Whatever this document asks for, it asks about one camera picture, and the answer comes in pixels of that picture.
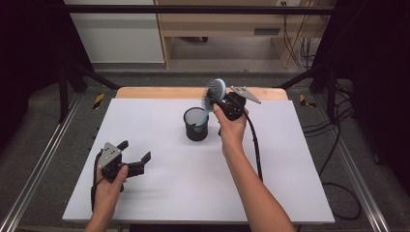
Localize light blue hairbrush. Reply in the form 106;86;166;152
193;77;227;128

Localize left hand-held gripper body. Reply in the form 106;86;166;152
97;141;146;185

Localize wooden desk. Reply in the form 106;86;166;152
153;0;337;70

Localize aluminium rail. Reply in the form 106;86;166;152
0;93;82;232
313;96;393;232

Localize person's left hand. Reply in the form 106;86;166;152
92;156;130;215

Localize hand-held gripper cable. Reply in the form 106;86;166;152
90;150;106;213
242;108;264;184

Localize right hand-held gripper cable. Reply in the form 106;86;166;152
242;108;264;184

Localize black horizontal frame bar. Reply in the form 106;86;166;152
42;4;410;15

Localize white board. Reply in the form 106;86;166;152
61;98;336;225

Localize black floor cable loop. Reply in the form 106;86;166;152
318;122;363;222

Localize person's right hand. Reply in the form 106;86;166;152
213;103;249;155

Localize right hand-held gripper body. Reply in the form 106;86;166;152
221;85;262;123

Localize dark curtain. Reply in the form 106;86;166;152
313;0;410;187
0;0;95;149

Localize bundle of floor cables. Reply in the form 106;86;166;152
302;79;356;139

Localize hanging black cables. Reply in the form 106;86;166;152
281;14;324;71

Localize yellow black tape mark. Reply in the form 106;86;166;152
298;93;318;109

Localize black mesh cup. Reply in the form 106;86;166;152
183;106;210;142

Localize black frame strut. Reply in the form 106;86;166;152
273;63;340;124
57;60;121;124

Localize wooden table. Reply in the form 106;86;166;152
114;86;289;102

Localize white cabinet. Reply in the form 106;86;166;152
64;0;165;65

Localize left hand-held gripper cable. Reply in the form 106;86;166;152
90;150;106;213

